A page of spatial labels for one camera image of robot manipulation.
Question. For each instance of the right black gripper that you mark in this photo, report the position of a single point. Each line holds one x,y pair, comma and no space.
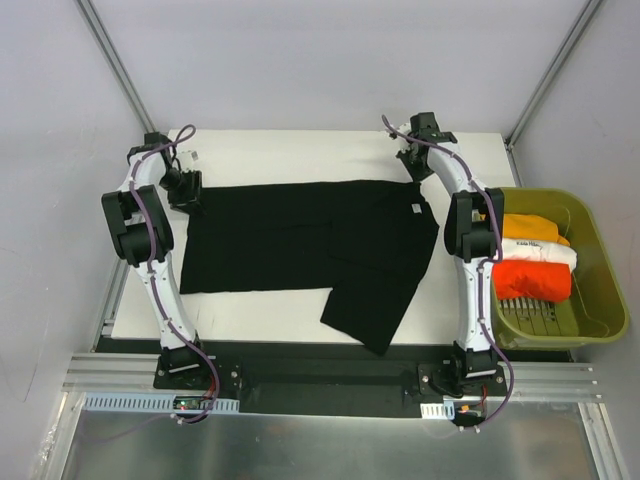
414,163

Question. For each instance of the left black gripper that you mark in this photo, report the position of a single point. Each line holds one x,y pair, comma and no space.
187,190

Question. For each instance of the black t shirt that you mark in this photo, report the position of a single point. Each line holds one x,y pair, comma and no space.
369,242

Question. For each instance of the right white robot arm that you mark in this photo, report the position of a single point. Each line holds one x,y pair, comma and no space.
472,236

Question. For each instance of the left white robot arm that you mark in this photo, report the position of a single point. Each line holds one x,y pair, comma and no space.
142,236

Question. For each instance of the yellow rolled t shirt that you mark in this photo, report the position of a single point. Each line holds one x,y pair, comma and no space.
532,227

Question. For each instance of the white rolled t shirt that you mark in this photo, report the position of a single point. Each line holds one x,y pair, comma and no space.
539,251

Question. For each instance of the orange rolled t shirt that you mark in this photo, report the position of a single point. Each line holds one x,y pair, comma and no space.
551,282

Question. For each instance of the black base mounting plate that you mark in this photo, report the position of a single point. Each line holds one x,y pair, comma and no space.
357,401

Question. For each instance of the olive green plastic bin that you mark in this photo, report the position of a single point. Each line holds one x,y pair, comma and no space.
594,313

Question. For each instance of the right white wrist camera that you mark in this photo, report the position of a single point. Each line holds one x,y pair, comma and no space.
399,132

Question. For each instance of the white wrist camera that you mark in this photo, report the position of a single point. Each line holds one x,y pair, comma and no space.
399,132
188,160

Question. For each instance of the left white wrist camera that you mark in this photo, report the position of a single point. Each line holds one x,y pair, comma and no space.
188,160

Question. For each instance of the aluminium frame rail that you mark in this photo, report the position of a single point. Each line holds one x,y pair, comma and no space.
111,372

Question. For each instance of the left white cable duct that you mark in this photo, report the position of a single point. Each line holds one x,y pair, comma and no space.
157,403

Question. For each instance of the white cable duct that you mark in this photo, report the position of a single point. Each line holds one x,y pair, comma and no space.
438,411
157,403

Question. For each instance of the left aluminium corner post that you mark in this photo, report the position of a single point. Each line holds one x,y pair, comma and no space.
96,26

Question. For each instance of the aluminium corner post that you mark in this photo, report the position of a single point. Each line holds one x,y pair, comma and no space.
96,26
561,57

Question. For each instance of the right aluminium corner post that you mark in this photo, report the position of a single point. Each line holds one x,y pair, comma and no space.
561,57

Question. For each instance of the right white cable duct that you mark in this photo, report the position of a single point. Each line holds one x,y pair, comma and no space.
438,411

